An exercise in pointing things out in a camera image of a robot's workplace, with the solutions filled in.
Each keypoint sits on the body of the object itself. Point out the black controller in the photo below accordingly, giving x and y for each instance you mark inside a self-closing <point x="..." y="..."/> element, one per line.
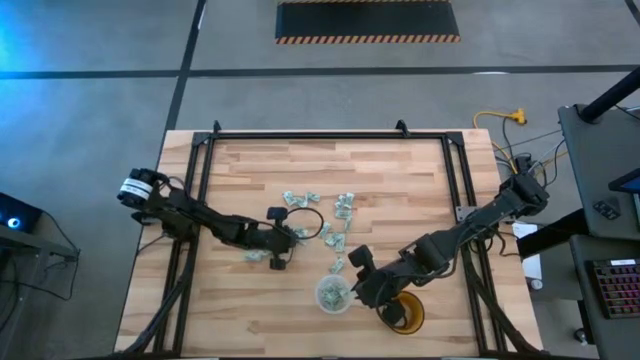
<point x="606" y="209"/>

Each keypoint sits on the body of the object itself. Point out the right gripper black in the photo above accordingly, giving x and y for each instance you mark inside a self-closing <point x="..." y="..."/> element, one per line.
<point x="380" y="282"/>

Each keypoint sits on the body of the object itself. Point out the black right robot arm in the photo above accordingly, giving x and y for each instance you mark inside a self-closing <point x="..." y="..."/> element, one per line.
<point x="475" y="220"/>

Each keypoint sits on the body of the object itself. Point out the monitor with blue screen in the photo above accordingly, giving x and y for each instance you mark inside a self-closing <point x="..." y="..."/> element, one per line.
<point x="627" y="182"/>

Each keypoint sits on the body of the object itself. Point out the grey metal mounting plate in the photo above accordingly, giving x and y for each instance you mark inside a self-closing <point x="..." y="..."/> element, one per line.
<point x="465" y="212"/>

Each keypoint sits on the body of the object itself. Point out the backlit black keyboard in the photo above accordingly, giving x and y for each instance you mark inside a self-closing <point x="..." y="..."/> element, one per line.
<point x="617" y="290"/>

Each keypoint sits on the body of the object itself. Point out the black desk crossbar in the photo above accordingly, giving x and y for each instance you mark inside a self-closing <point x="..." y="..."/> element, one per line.
<point x="550" y="235"/>

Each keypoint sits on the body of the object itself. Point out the dark charcoal desk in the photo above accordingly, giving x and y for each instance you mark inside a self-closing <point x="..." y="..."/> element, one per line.
<point x="582" y="280"/>

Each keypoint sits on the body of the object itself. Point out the black metal table frame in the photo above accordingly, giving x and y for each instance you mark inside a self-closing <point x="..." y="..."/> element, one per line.
<point x="325" y="135"/>

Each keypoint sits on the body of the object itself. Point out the bills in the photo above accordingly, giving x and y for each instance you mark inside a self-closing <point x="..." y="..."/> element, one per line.
<point x="330" y="296"/>

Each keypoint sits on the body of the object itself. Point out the black frame clamp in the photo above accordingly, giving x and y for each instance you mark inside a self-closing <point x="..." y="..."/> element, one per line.
<point x="216" y="126"/>
<point x="401" y="126"/>

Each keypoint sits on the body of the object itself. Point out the small grey caster wheel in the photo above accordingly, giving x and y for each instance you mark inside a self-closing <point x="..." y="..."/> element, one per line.
<point x="580" y="335"/>
<point x="536" y="284"/>

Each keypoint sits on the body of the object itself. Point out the black hazard-striped floor mat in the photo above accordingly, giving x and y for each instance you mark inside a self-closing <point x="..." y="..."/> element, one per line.
<point x="365" y="20"/>

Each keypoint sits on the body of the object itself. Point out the black metal side stand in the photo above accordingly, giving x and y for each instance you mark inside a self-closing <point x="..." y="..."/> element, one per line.
<point x="35" y="245"/>

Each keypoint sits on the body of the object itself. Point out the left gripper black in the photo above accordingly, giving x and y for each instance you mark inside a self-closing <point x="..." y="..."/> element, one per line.
<point x="272" y="240"/>

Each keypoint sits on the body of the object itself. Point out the amber glass mug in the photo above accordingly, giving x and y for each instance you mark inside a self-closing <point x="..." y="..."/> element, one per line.
<point x="416" y="312"/>

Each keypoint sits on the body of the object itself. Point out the black computer with blue light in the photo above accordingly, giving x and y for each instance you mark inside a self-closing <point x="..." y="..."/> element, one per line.
<point x="20" y="212"/>

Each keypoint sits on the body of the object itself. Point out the black power strip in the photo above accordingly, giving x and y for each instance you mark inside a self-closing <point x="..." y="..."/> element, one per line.
<point x="522" y="162"/>

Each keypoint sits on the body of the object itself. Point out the white paper sheet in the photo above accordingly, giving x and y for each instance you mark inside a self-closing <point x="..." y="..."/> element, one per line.
<point x="534" y="267"/>

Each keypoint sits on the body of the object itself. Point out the clear plastic cup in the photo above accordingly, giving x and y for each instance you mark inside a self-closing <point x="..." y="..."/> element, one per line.
<point x="318" y="294"/>

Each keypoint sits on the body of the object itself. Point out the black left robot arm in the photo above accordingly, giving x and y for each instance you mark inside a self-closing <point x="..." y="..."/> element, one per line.
<point x="200" y="215"/>

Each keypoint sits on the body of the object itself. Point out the black pole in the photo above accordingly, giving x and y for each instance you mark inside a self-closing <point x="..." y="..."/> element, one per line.
<point x="610" y="95"/>

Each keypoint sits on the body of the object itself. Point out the grey desk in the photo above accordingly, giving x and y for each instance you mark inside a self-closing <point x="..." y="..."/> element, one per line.
<point x="590" y="165"/>

